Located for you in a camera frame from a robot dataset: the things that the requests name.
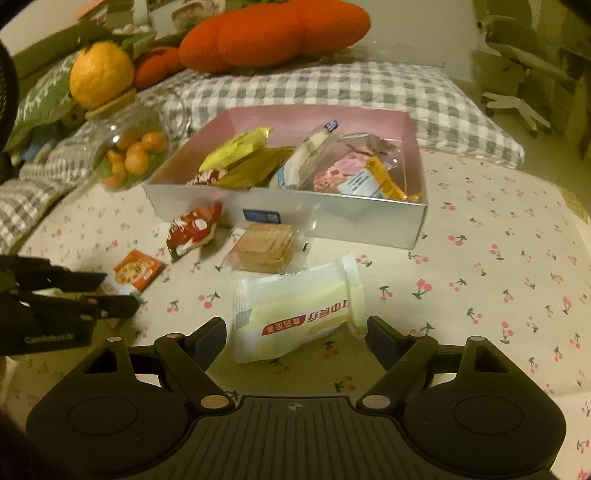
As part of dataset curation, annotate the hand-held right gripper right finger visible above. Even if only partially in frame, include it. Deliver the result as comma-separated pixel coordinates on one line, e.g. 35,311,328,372
355,316,509,412

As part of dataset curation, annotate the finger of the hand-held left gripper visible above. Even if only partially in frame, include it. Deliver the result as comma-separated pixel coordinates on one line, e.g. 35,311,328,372
0,255,108,294
18,291,140,321

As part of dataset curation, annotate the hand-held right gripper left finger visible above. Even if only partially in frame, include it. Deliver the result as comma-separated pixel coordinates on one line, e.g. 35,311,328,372
81,316,236,412

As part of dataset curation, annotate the small orange sachet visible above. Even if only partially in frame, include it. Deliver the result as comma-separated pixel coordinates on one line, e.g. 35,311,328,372
100,249,166,298

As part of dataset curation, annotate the cream bread packet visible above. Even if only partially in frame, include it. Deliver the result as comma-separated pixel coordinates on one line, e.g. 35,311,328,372
231,253,366,364

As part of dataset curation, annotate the silver box with pink inside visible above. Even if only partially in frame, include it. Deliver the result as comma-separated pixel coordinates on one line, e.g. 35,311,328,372
142,104,428,251

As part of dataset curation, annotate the yellow orange snack packet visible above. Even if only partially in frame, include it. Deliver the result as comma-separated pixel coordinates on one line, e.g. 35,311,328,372
338,156,408,202

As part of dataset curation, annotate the olive gold snack packet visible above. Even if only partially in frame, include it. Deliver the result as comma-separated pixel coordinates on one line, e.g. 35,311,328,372
215,145,297,189

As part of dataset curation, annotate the yellow green snack packet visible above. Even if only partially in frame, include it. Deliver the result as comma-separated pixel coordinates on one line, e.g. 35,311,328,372
198,126,274,172

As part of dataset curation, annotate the clear white snack packet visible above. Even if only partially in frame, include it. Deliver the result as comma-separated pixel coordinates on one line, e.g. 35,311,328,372
269,119,341,191

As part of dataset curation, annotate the grey checked blanket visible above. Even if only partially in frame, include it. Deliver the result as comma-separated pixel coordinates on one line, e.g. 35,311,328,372
0,141,109,256

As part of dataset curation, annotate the brown cracker packet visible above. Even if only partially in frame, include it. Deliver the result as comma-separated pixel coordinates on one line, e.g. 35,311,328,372
224,223,297,274

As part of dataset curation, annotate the red snack packet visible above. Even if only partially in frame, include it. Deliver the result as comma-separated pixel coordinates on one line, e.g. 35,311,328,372
165,202,223,263

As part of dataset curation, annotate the cherry print bed sheet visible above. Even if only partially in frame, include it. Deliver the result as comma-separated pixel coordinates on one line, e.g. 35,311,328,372
0,148,591,480

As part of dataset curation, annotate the pile of small oranges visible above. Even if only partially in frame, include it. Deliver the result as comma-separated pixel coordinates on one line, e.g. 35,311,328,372
102,130,170,191

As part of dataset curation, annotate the small red white candy packet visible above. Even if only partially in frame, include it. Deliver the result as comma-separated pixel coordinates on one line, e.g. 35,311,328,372
186,167,228,186

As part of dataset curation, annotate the pink nougat bar packet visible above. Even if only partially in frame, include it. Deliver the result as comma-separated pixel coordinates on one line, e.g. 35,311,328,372
313,154,370,193

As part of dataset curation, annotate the green patterned pillow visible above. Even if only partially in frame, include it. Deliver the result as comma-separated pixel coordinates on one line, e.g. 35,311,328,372
13,50,89,141

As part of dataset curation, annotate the black curved object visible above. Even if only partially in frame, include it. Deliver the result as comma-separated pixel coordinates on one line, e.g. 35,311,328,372
0,41,20,155

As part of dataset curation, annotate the silver brown snack packet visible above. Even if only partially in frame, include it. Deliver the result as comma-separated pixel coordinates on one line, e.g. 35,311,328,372
338,132,399,157

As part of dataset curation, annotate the glass jar with orange lid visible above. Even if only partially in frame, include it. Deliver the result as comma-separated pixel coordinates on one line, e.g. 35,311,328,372
69,41,191,192

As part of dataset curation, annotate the small orange plush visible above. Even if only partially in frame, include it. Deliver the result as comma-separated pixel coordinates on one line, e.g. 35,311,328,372
133,45,184,90

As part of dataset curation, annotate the grey checked pillow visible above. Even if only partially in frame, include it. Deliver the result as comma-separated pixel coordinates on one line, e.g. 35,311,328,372
139,60,526,170

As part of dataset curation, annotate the orange carrot plush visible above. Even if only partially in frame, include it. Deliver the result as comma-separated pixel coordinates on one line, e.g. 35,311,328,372
178,0,372,75

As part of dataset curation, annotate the white office chair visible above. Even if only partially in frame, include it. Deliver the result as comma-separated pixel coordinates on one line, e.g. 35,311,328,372
477,13,575,136

